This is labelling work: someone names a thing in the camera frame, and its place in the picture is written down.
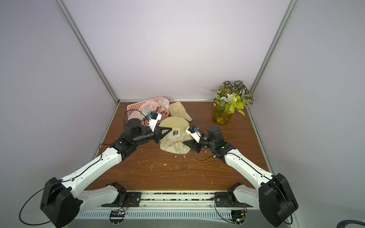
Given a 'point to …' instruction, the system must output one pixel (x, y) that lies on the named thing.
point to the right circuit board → (238, 216)
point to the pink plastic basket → (146, 123)
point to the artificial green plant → (230, 96)
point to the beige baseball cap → (173, 142)
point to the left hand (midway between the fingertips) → (171, 129)
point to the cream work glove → (176, 109)
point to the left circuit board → (117, 216)
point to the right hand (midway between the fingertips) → (185, 137)
